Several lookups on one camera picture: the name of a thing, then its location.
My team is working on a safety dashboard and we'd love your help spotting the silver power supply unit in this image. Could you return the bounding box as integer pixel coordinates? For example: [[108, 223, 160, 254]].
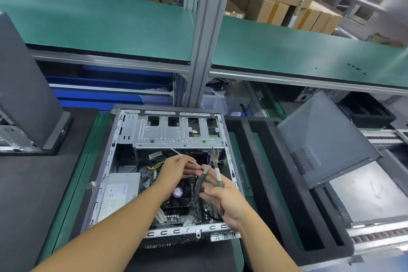
[[96, 172, 142, 225]]

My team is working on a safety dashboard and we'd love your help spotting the black divided foam tray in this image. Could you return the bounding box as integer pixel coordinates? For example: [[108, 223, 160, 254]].
[[224, 116, 355, 266]]

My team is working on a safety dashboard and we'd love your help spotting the silver computer case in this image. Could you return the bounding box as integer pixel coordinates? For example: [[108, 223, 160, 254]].
[[0, 12, 73, 155]]

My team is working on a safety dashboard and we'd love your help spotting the grey case side panel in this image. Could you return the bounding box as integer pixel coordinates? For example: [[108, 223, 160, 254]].
[[277, 90, 383, 190]]

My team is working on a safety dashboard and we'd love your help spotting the green motherboard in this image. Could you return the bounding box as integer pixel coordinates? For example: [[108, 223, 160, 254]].
[[150, 154, 224, 228]]

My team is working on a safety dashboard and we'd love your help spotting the aluminium conveyor frame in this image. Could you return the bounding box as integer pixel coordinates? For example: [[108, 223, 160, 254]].
[[344, 125, 408, 257]]

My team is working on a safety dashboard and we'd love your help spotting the long green workbench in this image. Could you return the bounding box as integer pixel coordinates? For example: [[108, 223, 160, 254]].
[[0, 0, 408, 94]]

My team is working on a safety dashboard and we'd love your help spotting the blue plastic crate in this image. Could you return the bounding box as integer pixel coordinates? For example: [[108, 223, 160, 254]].
[[45, 65, 176, 111]]

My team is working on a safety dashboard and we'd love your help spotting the person's right hand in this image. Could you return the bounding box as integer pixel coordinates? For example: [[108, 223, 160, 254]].
[[199, 170, 255, 231]]

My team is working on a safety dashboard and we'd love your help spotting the clear plastic bag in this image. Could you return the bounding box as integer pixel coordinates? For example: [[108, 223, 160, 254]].
[[201, 87, 230, 116]]

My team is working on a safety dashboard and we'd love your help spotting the person's left hand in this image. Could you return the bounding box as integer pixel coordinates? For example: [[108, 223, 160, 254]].
[[155, 154, 205, 194]]

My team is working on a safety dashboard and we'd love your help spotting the thick aluminium frame post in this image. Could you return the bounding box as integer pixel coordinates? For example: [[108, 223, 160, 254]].
[[181, 0, 238, 109]]

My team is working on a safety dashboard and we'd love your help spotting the grey metal conveyor plate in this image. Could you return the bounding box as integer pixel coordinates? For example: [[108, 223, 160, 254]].
[[328, 160, 408, 228]]

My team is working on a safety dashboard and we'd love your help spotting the black CPU fan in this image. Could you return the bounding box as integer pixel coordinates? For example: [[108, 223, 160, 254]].
[[164, 182, 192, 209]]

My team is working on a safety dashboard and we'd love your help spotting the person's right forearm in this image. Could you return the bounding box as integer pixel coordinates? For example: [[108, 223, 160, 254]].
[[237, 214, 302, 272]]

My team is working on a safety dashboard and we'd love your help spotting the person's left forearm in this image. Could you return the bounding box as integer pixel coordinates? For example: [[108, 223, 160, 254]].
[[32, 182, 176, 272]]

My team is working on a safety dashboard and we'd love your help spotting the dark grey computer case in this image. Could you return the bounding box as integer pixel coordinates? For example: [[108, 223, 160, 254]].
[[83, 108, 244, 250]]

